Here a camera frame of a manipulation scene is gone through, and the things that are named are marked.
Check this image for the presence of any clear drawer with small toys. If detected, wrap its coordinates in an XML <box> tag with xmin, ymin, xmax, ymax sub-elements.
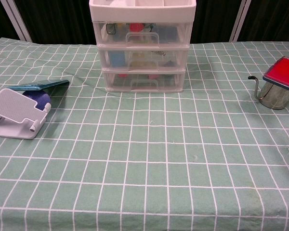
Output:
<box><xmin>93</xmin><ymin>22</ymin><xmax>192</xmax><ymax>48</ymax></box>

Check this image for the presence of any clear drawer with red items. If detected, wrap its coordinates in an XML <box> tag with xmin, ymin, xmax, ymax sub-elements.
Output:
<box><xmin>103</xmin><ymin>71</ymin><xmax>186</xmax><ymax>92</ymax></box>

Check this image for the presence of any blue-grey rectangular block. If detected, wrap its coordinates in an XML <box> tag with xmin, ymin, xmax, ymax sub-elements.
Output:
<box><xmin>110</xmin><ymin>52</ymin><xmax>125</xmax><ymax>67</ymax></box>

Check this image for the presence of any clear drawer with blue item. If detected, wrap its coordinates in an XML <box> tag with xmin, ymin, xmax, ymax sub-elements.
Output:
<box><xmin>98</xmin><ymin>47</ymin><xmax>189</xmax><ymax>72</ymax></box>

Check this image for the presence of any white plastic drawer cabinet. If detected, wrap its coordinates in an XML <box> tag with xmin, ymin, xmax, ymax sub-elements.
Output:
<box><xmin>89</xmin><ymin>0</ymin><xmax>197</xmax><ymax>94</ymax></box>

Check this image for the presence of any green checked tablecloth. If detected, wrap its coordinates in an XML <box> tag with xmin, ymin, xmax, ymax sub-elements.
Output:
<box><xmin>0</xmin><ymin>38</ymin><xmax>289</xmax><ymax>231</ymax></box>

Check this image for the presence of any red plastic toy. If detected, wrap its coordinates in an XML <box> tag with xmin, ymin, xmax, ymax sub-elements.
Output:
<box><xmin>130</xmin><ymin>23</ymin><xmax>144</xmax><ymax>33</ymax></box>

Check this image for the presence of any dark blue ball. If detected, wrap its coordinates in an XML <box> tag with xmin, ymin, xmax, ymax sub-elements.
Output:
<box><xmin>23</xmin><ymin>90</ymin><xmax>52</xmax><ymax>112</ymax></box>

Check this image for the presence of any teal smartphone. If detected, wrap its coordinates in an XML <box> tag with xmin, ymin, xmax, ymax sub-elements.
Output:
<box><xmin>7</xmin><ymin>79</ymin><xmax>70</xmax><ymax>92</ymax></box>

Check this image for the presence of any white folding phone stand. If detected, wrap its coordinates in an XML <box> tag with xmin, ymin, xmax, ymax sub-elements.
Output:
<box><xmin>0</xmin><ymin>88</ymin><xmax>52</xmax><ymax>140</ymax></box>

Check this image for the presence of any steel cup with spout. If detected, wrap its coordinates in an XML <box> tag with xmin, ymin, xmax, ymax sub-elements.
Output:
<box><xmin>248</xmin><ymin>76</ymin><xmax>289</xmax><ymax>111</ymax></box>

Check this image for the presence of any red pad with blue rim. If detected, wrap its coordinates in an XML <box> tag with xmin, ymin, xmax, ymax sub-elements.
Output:
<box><xmin>262</xmin><ymin>56</ymin><xmax>289</xmax><ymax>93</ymax></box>

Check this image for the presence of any white frame post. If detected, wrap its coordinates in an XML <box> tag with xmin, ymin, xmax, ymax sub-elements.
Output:
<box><xmin>229</xmin><ymin>0</ymin><xmax>249</xmax><ymax>42</ymax></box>
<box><xmin>0</xmin><ymin>0</ymin><xmax>32</xmax><ymax>42</ymax></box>

